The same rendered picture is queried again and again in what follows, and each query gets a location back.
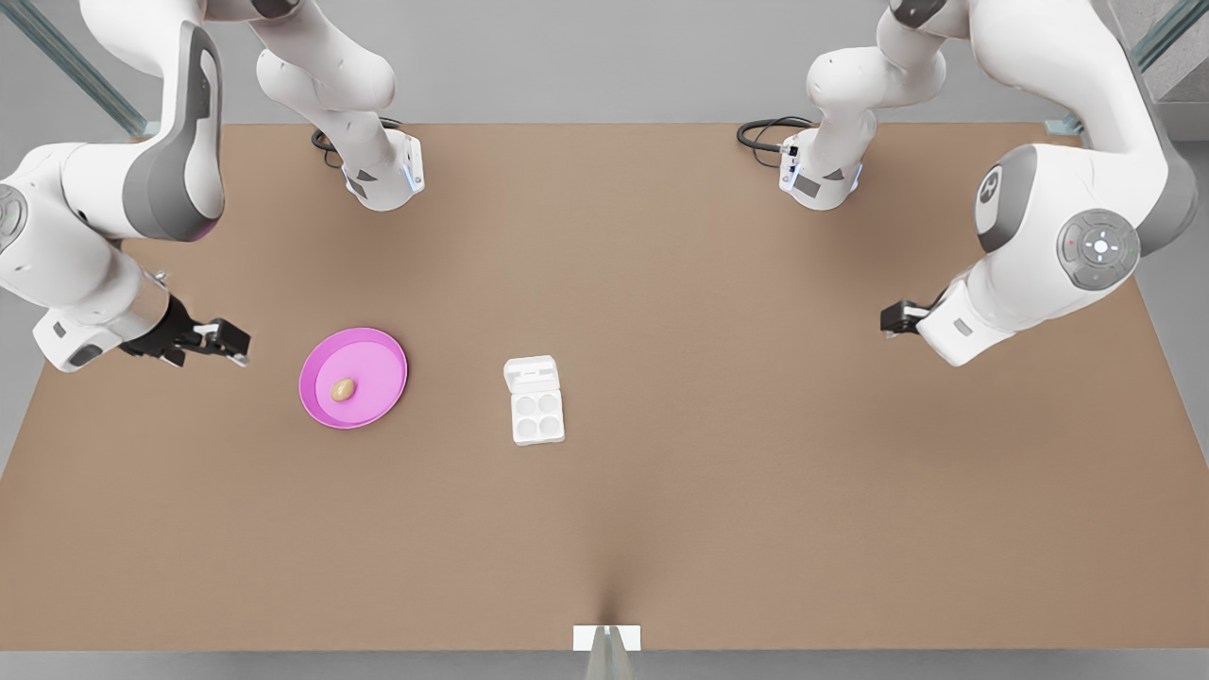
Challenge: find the pink round plate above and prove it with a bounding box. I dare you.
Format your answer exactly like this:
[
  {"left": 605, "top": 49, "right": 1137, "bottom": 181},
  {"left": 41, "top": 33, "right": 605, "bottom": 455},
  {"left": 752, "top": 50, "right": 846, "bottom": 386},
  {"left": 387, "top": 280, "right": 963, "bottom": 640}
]
[{"left": 298, "top": 327, "right": 409, "bottom": 431}]

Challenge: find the white egg box lid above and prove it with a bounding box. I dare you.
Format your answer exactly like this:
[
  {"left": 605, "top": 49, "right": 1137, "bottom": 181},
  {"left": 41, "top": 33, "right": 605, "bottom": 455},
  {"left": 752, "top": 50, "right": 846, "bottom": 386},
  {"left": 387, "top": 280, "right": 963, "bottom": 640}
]
[{"left": 503, "top": 355, "right": 562, "bottom": 397}]

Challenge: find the black cable loop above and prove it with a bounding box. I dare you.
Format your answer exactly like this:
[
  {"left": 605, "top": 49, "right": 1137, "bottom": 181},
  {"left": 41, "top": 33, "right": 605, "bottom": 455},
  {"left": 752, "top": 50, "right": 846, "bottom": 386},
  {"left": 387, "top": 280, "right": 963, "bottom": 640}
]
[
  {"left": 311, "top": 117, "right": 404, "bottom": 172},
  {"left": 737, "top": 116, "right": 816, "bottom": 170}
]

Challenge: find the white egg box tray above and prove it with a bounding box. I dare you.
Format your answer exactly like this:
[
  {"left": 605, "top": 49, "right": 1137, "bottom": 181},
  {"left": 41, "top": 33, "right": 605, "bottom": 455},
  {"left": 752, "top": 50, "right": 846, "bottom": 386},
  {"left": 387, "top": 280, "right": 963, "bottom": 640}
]
[{"left": 511, "top": 389, "right": 566, "bottom": 446}]

